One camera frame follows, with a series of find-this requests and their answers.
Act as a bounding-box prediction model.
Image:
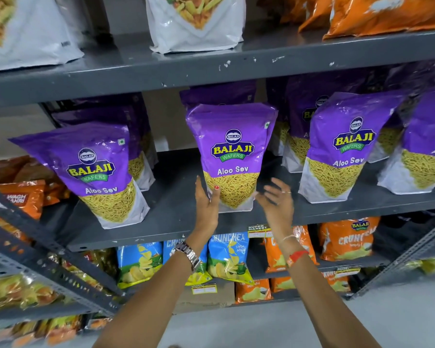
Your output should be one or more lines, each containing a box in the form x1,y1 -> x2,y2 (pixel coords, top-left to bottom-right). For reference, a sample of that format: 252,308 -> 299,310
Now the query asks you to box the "person's right hand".
255,177 -> 295,240

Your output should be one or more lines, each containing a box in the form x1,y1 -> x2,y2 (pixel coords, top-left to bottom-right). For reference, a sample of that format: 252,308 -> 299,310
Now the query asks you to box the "person's left hand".
186,175 -> 222,246

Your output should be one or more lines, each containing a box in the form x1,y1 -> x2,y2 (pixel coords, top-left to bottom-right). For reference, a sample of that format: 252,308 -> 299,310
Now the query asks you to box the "purple snack pouch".
186,103 -> 278,213

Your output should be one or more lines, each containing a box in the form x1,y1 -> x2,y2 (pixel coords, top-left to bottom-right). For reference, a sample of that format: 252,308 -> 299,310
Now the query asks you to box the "person's left forearm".
92,246 -> 203,348

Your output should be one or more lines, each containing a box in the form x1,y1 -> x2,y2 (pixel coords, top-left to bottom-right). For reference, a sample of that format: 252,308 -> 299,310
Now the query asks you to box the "person's right forearm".
286,240 -> 382,348

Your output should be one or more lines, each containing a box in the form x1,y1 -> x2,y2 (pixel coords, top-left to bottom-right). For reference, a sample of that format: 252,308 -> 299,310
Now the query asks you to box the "yellow shelf price label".
247,223 -> 273,239
334,266 -> 362,277
191,283 -> 218,295

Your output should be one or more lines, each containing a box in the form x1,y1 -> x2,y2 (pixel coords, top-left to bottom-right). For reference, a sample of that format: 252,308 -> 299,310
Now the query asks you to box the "silver wristwatch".
170,241 -> 202,272

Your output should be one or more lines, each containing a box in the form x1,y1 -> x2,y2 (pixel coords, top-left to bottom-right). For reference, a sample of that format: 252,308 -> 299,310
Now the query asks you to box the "blue chips packet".
163,240 -> 213,286
207,232 -> 254,285
117,243 -> 164,289

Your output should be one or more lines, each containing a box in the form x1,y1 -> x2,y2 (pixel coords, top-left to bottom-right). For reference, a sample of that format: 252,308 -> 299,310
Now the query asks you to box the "orange chips packet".
319,217 -> 381,261
235,279 -> 273,304
264,225 -> 318,273
323,272 -> 352,293
271,276 -> 296,293

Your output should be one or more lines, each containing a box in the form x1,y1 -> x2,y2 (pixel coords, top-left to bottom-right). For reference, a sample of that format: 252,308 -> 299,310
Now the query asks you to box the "red wristband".
286,250 -> 310,268

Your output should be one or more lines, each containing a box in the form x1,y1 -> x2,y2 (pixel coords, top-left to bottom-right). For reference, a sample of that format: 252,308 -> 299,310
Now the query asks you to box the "row of purple packets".
9,61 -> 435,230

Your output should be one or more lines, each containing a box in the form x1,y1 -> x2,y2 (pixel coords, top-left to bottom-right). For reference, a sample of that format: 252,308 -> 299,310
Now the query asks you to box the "pile of yellow-red packets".
46,248 -> 119,288

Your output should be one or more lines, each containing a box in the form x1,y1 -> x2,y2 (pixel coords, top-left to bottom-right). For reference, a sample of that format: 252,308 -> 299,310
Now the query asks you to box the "large white snack bag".
145,0 -> 247,54
0,0 -> 85,72

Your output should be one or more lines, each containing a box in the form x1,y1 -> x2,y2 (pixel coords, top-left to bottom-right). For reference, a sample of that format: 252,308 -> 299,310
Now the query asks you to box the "yellow snack packet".
402,256 -> 435,275

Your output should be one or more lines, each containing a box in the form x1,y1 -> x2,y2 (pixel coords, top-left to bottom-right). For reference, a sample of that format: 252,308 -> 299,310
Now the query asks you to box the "large orange snack bag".
298,0 -> 335,33
323,0 -> 435,40

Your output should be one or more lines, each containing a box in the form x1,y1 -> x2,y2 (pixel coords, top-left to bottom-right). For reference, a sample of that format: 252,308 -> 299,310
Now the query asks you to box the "orange tea packet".
0,180 -> 46,220

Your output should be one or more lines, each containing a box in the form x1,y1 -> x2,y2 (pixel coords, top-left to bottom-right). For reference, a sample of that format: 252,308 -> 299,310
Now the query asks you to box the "pile of brown-orange packets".
0,155 -> 72,208

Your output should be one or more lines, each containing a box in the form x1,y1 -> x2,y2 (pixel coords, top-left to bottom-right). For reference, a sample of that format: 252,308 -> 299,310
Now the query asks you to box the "pile of yellow-green packets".
0,273 -> 59,313

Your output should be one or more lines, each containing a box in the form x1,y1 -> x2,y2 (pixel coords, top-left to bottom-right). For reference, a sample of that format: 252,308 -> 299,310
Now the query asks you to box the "row of yellow-orange packets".
0,314 -> 114,348

